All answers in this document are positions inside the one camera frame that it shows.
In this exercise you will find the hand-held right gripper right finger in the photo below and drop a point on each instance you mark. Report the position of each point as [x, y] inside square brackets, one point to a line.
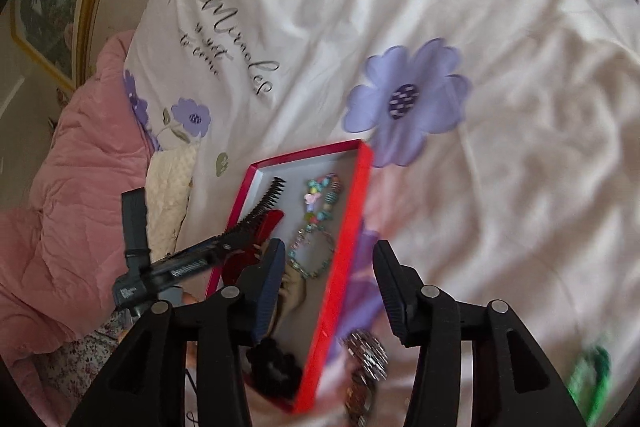
[395, 297]

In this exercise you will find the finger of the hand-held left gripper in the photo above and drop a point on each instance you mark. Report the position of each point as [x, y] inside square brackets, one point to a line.
[200, 264]

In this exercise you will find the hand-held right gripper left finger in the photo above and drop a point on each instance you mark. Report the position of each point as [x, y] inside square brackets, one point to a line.
[267, 292]

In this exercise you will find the tan claw hair clip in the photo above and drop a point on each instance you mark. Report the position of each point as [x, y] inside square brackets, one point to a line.
[295, 292]

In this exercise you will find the red cardboard box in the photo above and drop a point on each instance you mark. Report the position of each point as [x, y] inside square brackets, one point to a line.
[320, 307]

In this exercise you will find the silver wrist watch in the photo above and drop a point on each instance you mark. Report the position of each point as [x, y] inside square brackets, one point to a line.
[367, 352]

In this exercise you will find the red velvet bow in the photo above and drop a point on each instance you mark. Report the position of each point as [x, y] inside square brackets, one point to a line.
[272, 221]

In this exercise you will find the black scrunchie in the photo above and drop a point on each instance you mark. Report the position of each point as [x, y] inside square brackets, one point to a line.
[272, 367]

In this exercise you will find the black hair comb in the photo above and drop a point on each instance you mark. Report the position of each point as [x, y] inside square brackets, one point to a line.
[260, 207]

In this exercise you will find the cream fluffy blanket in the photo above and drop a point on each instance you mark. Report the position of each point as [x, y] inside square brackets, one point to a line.
[167, 187]

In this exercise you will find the pink quilt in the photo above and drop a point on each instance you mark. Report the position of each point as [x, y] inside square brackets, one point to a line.
[75, 187]

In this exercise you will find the floral patterned cloth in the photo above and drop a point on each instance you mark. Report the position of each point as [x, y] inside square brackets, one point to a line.
[95, 352]

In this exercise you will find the white floral bedsheet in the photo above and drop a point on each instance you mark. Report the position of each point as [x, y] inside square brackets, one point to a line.
[500, 207]

